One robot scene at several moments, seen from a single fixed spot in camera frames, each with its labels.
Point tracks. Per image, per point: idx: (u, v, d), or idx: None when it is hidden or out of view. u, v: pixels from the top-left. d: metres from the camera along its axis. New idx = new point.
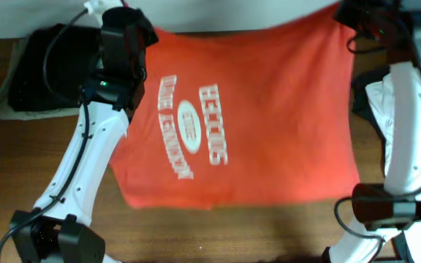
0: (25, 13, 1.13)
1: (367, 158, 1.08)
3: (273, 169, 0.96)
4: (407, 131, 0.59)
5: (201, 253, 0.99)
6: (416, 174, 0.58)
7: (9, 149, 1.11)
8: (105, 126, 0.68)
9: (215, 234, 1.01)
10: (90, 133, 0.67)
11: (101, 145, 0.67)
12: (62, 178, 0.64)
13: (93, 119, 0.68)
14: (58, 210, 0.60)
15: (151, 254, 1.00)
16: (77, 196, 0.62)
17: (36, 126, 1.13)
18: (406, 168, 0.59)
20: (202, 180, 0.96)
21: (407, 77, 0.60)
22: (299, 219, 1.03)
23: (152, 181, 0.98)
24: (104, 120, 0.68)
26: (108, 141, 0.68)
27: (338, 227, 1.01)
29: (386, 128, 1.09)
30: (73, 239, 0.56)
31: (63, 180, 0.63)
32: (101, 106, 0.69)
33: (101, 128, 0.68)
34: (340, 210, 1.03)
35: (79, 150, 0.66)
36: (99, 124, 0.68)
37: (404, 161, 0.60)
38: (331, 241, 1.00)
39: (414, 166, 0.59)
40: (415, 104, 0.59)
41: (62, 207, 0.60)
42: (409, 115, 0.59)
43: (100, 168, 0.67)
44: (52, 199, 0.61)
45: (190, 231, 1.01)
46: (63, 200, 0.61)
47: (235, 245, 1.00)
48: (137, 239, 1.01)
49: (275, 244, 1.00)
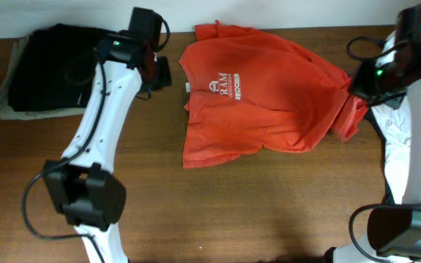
0: (24, 14, 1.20)
1: (367, 158, 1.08)
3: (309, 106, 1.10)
4: None
5: (200, 252, 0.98)
6: None
7: (9, 150, 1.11)
8: (127, 80, 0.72)
9: (215, 234, 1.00)
10: (108, 90, 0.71)
11: (121, 99, 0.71)
12: (86, 130, 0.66)
13: (110, 78, 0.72)
14: (85, 158, 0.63)
15: (150, 255, 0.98)
16: (100, 147, 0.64)
17: (34, 127, 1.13)
18: None
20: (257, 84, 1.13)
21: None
22: (299, 219, 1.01)
23: (230, 103, 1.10)
24: (120, 77, 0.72)
26: (125, 96, 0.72)
27: (338, 226, 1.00)
29: (384, 127, 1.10)
30: (99, 183, 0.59)
31: (92, 123, 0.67)
32: (115, 66, 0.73)
33: (117, 85, 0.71)
34: (341, 211, 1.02)
35: (99, 104, 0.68)
36: (116, 82, 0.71)
37: None
38: (330, 241, 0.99)
39: None
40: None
41: (88, 156, 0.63)
42: None
43: (123, 110, 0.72)
44: (78, 150, 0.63)
45: (190, 232, 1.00)
46: (89, 151, 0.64)
47: (235, 244, 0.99)
48: (137, 239, 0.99)
49: (275, 244, 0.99)
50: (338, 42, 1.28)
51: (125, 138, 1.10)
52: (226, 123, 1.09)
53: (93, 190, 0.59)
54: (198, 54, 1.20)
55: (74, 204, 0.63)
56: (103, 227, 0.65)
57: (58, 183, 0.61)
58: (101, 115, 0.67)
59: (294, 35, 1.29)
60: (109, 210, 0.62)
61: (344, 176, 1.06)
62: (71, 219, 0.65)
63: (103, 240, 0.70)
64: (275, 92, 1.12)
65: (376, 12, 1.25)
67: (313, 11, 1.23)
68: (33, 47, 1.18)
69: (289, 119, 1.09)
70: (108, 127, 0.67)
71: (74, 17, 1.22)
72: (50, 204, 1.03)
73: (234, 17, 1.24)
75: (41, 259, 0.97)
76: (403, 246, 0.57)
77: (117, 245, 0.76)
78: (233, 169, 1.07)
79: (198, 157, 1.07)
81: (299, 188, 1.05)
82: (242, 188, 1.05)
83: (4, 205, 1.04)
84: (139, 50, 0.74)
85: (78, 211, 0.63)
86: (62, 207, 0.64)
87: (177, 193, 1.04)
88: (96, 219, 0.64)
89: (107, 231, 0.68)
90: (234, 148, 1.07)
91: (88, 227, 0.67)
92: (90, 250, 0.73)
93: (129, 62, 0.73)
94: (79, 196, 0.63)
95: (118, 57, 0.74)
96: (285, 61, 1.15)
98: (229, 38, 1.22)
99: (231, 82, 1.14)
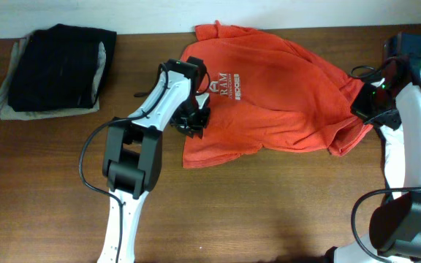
0: (23, 14, 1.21)
1: (367, 158, 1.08)
3: (313, 107, 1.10)
4: (416, 142, 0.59)
5: (200, 252, 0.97)
6: None
7: (10, 150, 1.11)
8: (183, 85, 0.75)
9: (215, 234, 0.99)
10: (168, 87, 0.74)
11: (176, 96, 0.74)
12: (143, 108, 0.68)
13: (171, 79, 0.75)
14: (145, 122, 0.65)
15: (151, 255, 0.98)
16: (159, 120, 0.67)
17: (35, 128, 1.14)
18: (420, 168, 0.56)
20: (259, 84, 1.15)
21: (410, 94, 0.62)
22: (299, 219, 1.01)
23: (230, 103, 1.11)
24: (180, 80, 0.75)
26: (178, 96, 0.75)
27: (338, 226, 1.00)
29: (384, 128, 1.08)
30: (153, 142, 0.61)
31: (152, 104, 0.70)
32: (176, 74, 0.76)
33: (175, 85, 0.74)
34: (341, 211, 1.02)
35: (158, 96, 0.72)
36: (175, 82, 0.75)
37: (419, 161, 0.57)
38: (331, 241, 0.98)
39: None
40: None
41: (148, 120, 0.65)
42: (415, 119, 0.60)
43: (173, 108, 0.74)
44: (141, 114, 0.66)
45: (190, 231, 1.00)
46: (149, 117, 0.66)
47: (235, 245, 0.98)
48: (137, 239, 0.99)
49: (275, 244, 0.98)
50: (335, 41, 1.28)
51: None
52: (226, 122, 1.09)
53: (146, 145, 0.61)
54: (198, 53, 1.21)
55: (122, 164, 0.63)
56: (137, 193, 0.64)
57: (118, 137, 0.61)
58: (159, 101, 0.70)
59: (294, 35, 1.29)
60: (150, 175, 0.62)
61: (345, 176, 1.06)
62: (112, 182, 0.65)
63: (130, 210, 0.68)
64: (277, 90, 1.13)
65: (376, 12, 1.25)
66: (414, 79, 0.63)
67: (310, 13, 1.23)
68: (34, 47, 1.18)
69: (294, 118, 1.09)
70: (166, 109, 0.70)
71: (72, 17, 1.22)
72: (50, 204, 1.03)
73: (232, 17, 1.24)
75: (41, 259, 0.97)
76: (405, 240, 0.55)
77: (136, 226, 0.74)
78: (233, 169, 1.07)
79: (199, 157, 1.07)
81: (298, 188, 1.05)
82: (242, 188, 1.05)
83: (5, 205, 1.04)
84: (193, 73, 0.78)
85: (123, 172, 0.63)
86: (110, 166, 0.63)
87: (177, 193, 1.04)
88: (134, 183, 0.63)
89: (139, 201, 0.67)
90: (234, 148, 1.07)
91: (123, 193, 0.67)
92: (112, 223, 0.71)
93: (186, 74, 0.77)
94: (128, 158, 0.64)
95: (180, 72, 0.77)
96: (286, 60, 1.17)
98: (229, 39, 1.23)
99: (231, 82, 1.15)
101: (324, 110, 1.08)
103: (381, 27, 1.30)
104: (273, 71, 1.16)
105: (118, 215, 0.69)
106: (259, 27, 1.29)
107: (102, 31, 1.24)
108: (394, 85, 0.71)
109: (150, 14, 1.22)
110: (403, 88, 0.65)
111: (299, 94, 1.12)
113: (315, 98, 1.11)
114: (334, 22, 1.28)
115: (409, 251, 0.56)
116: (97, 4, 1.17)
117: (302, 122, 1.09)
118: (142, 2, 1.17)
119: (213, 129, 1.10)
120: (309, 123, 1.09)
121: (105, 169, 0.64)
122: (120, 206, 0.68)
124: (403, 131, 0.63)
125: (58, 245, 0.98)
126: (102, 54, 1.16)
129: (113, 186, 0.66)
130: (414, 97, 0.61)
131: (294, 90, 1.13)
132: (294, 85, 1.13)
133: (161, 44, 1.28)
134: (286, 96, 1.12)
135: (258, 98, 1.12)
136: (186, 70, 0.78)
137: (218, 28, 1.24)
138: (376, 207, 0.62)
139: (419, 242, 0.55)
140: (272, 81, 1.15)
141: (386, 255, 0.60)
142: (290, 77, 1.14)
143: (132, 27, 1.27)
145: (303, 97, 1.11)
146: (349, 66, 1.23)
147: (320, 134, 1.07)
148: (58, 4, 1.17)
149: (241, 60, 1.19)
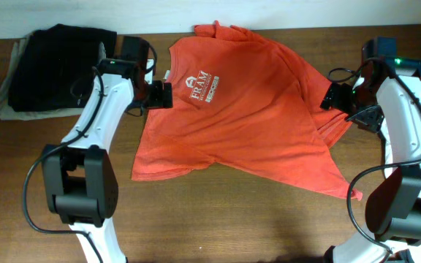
0: (23, 13, 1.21)
1: (367, 158, 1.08)
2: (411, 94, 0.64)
3: (289, 116, 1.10)
4: (397, 124, 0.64)
5: (200, 252, 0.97)
6: (416, 148, 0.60)
7: (10, 151, 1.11)
8: (122, 85, 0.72)
9: (215, 234, 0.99)
10: (105, 93, 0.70)
11: (117, 101, 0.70)
12: (84, 124, 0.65)
13: (107, 84, 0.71)
14: (84, 142, 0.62)
15: (150, 255, 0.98)
16: (98, 134, 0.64)
17: (35, 127, 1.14)
18: (405, 146, 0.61)
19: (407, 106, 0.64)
20: (246, 89, 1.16)
21: (389, 86, 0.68)
22: (299, 218, 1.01)
23: (191, 114, 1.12)
24: (118, 82, 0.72)
26: (120, 100, 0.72)
27: (338, 226, 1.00)
29: (384, 128, 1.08)
30: (97, 164, 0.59)
31: (90, 115, 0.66)
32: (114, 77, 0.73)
33: (113, 89, 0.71)
34: (341, 211, 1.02)
35: (96, 106, 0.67)
36: (112, 86, 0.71)
37: (403, 141, 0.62)
38: (331, 241, 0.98)
39: (411, 142, 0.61)
40: (400, 104, 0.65)
41: (86, 140, 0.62)
42: (395, 107, 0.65)
43: (115, 116, 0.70)
44: (77, 134, 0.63)
45: (190, 231, 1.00)
46: (88, 136, 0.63)
47: (235, 245, 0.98)
48: (137, 239, 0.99)
49: (275, 244, 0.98)
50: (335, 41, 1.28)
51: (125, 139, 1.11)
52: (184, 131, 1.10)
53: (92, 171, 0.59)
54: (192, 49, 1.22)
55: (69, 196, 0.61)
56: (98, 221, 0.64)
57: (57, 168, 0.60)
58: (97, 113, 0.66)
59: (294, 35, 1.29)
60: (104, 203, 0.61)
61: (344, 176, 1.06)
62: (63, 215, 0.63)
63: (98, 237, 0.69)
64: (252, 98, 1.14)
65: (375, 12, 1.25)
66: (391, 72, 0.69)
67: (308, 12, 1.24)
68: (34, 47, 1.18)
69: (262, 127, 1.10)
70: (107, 121, 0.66)
71: (72, 17, 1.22)
72: None
73: (231, 17, 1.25)
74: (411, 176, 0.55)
75: (41, 259, 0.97)
76: (399, 218, 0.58)
77: (112, 239, 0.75)
78: (232, 169, 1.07)
79: (148, 169, 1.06)
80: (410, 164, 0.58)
81: (299, 188, 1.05)
82: (242, 189, 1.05)
83: (6, 206, 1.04)
84: (130, 67, 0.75)
85: (71, 207, 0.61)
86: (55, 201, 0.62)
87: (177, 193, 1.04)
88: (89, 214, 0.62)
89: (103, 229, 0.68)
90: (184, 163, 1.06)
91: (84, 226, 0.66)
92: (86, 247, 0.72)
93: (124, 74, 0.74)
94: (73, 190, 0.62)
95: (115, 72, 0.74)
96: (274, 66, 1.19)
98: (224, 38, 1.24)
99: (202, 85, 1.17)
101: (305, 121, 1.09)
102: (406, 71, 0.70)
103: (380, 27, 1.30)
104: (259, 77, 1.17)
105: (88, 241, 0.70)
106: (259, 28, 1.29)
107: (102, 31, 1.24)
108: (374, 83, 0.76)
109: (150, 14, 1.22)
110: (381, 83, 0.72)
111: (272, 102, 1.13)
113: (302, 107, 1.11)
114: (333, 22, 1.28)
115: (404, 231, 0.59)
116: (98, 4, 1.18)
117: (270, 133, 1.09)
118: (142, 2, 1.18)
119: (167, 141, 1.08)
120: (275, 132, 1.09)
121: (52, 207, 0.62)
122: (87, 236, 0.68)
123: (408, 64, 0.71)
124: (386, 120, 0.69)
125: (58, 245, 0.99)
126: (102, 55, 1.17)
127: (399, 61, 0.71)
129: (71, 221, 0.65)
130: (392, 88, 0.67)
131: (273, 97, 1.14)
132: (278, 92, 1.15)
133: (161, 44, 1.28)
134: (261, 103, 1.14)
135: (226, 106, 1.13)
136: (124, 68, 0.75)
137: (218, 28, 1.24)
138: (370, 197, 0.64)
139: (413, 220, 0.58)
140: (251, 85, 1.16)
141: (383, 239, 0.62)
142: (278, 84, 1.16)
143: (132, 27, 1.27)
145: (281, 107, 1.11)
146: (348, 66, 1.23)
147: (300, 143, 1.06)
148: (58, 4, 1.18)
149: (234, 61, 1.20)
